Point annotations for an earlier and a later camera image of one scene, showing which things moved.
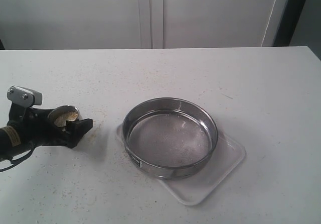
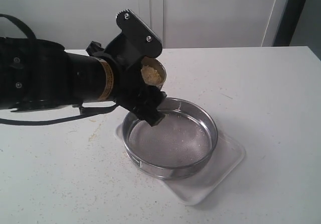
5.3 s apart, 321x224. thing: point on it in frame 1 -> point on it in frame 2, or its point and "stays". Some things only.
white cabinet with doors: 45,16 stays
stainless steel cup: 60,115 -> 153,72
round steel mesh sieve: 170,138 stays
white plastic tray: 228,154 stays
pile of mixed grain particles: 60,121 -> 150,76
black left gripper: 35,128 -> 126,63
